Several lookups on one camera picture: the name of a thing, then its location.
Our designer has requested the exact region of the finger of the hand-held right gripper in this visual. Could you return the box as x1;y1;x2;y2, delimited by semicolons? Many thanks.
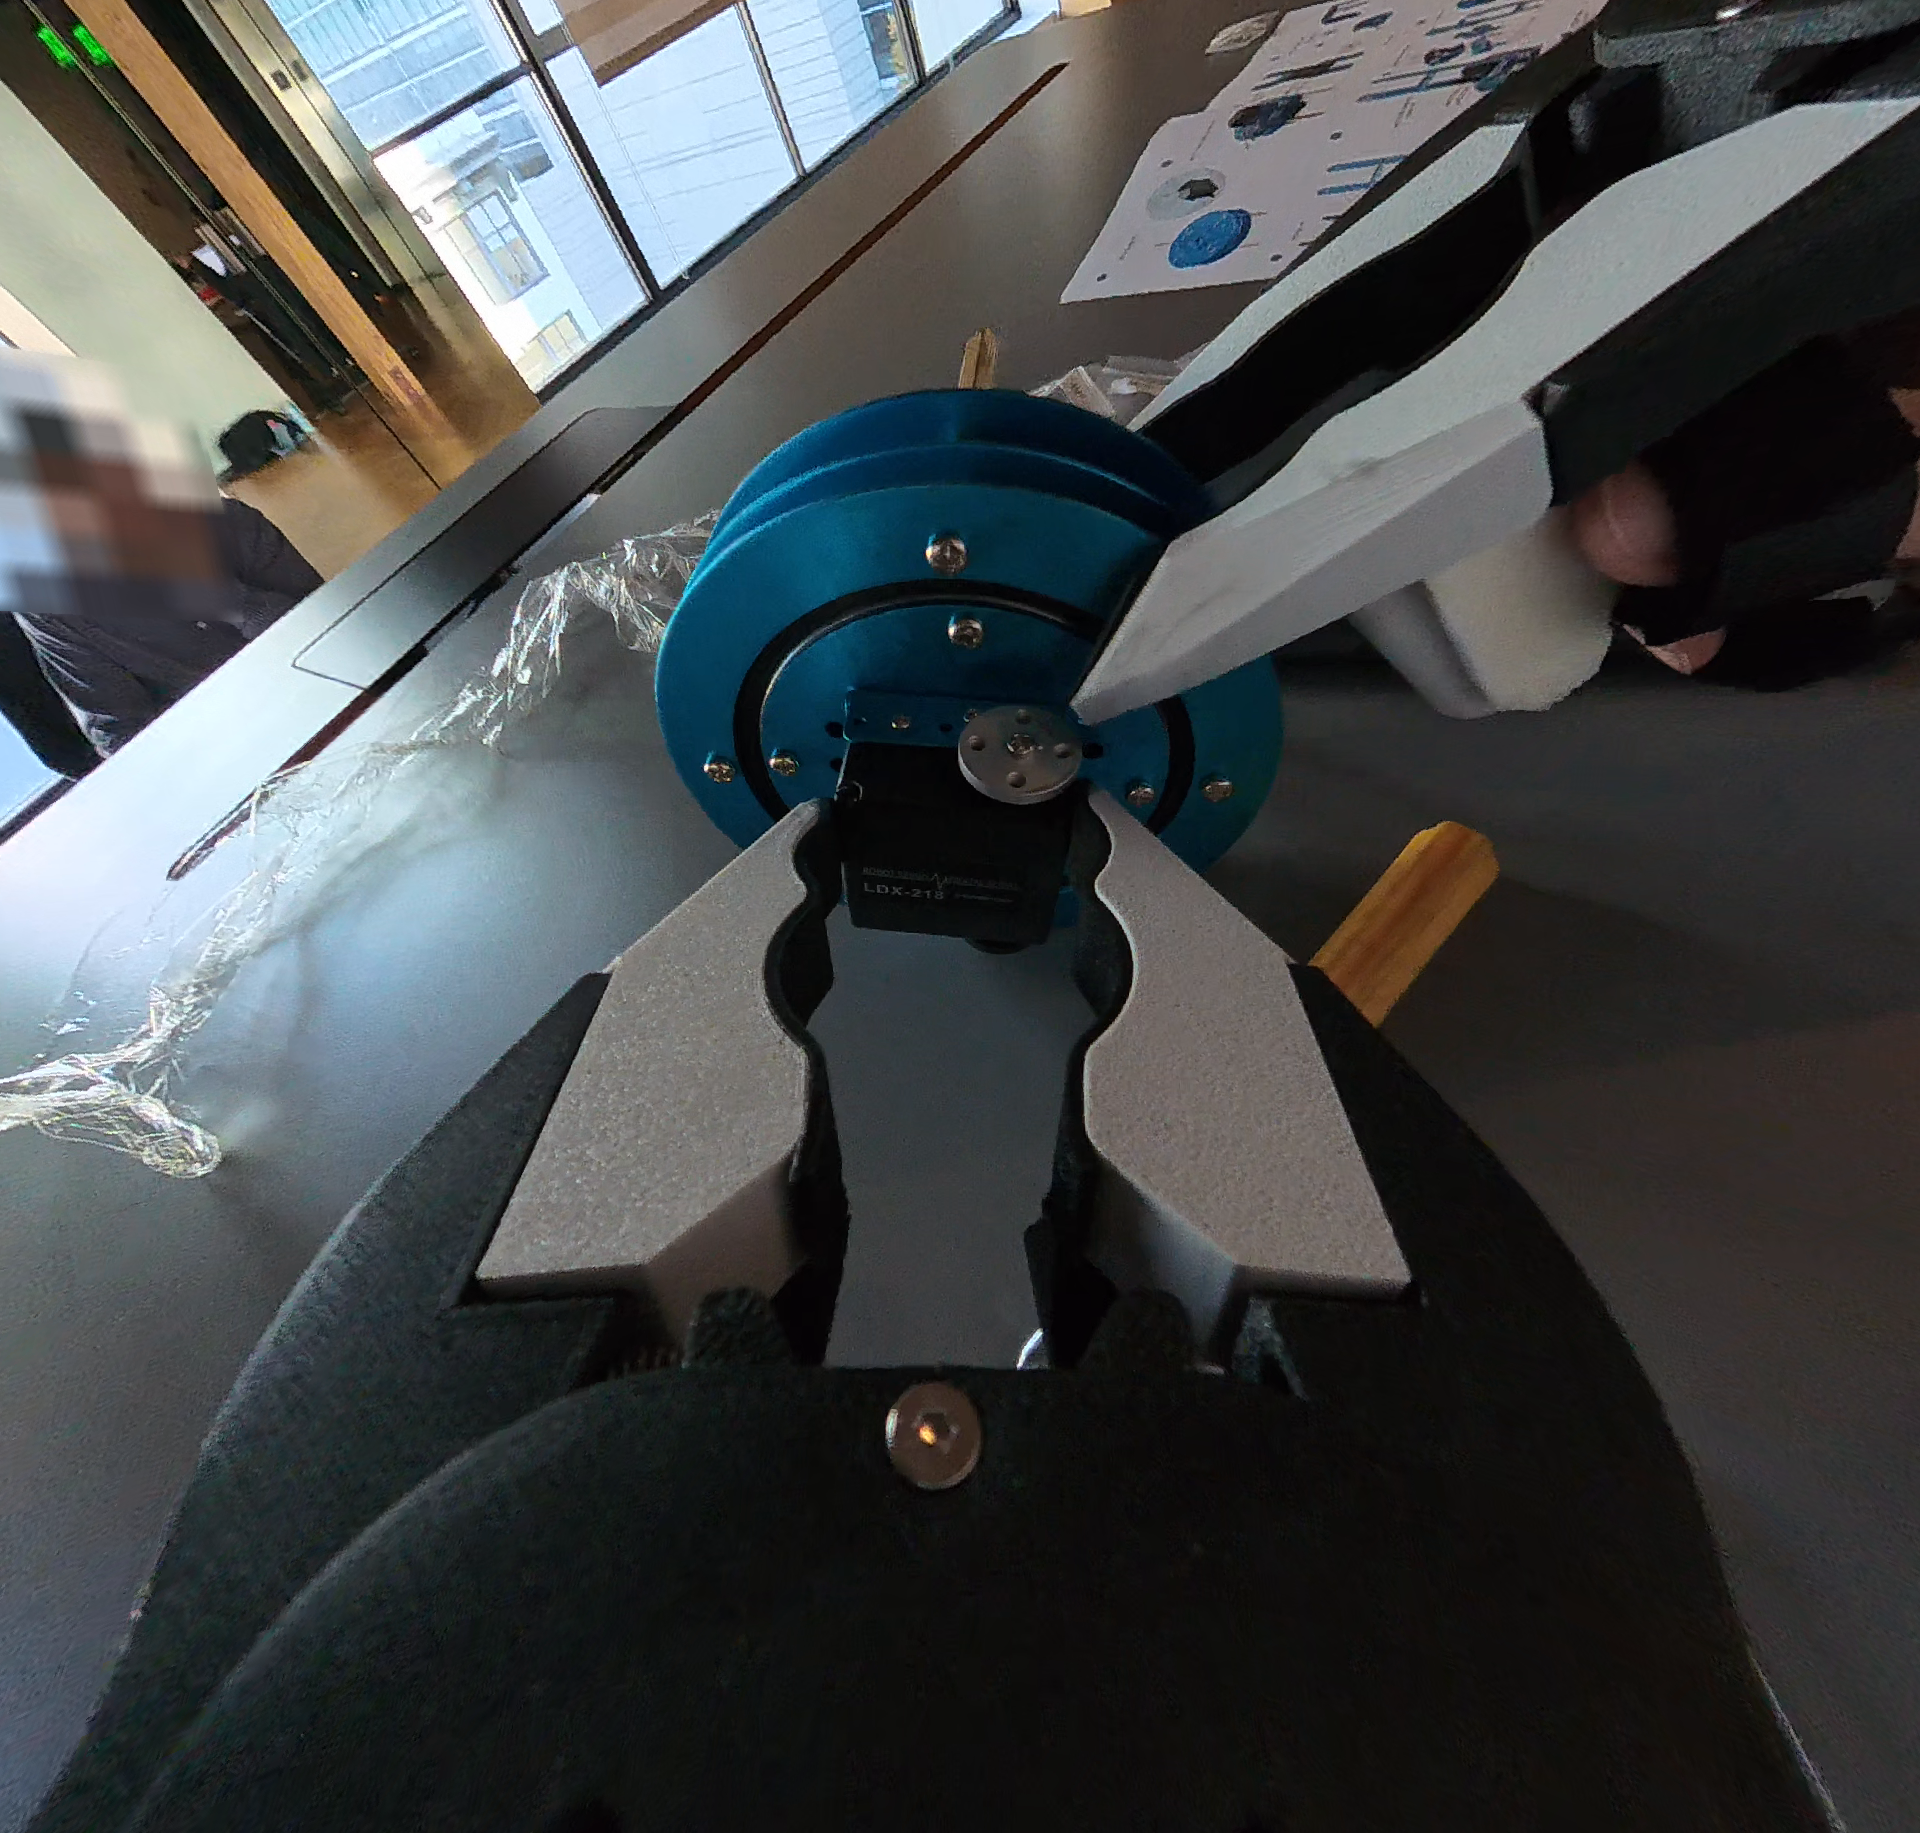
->
1138;74;1608;496
1070;96;1920;735

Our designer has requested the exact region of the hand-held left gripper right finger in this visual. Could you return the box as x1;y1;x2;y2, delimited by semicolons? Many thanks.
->
1027;787;1412;1361

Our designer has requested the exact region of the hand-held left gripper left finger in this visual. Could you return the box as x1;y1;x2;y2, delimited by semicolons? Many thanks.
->
478;798;849;1361

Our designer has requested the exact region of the white foam block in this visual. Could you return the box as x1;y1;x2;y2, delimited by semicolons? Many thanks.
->
1349;521;1628;722

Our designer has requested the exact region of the yellow handled screwdriver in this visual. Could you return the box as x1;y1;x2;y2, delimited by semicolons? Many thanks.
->
1307;820;1499;1030

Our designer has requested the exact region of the blue robot arm base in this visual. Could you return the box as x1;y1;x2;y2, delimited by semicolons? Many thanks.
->
656;331;1284;949

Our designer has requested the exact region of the person's right hand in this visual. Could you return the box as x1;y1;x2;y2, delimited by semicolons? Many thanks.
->
1567;452;1703;593

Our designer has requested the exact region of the printed instruction sheet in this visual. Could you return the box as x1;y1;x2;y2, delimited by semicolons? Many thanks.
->
1055;0;1696;308

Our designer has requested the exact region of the clear screw bag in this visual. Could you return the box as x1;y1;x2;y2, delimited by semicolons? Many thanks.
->
1035;357;1201;425

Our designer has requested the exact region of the crumpled clear plastic wrap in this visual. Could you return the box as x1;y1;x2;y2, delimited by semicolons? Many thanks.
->
0;512;721;1182

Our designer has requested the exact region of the large grid window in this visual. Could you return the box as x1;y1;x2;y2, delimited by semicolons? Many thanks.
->
202;0;1021;395

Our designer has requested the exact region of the wooden pillar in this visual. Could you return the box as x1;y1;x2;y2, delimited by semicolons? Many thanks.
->
0;0;437;491

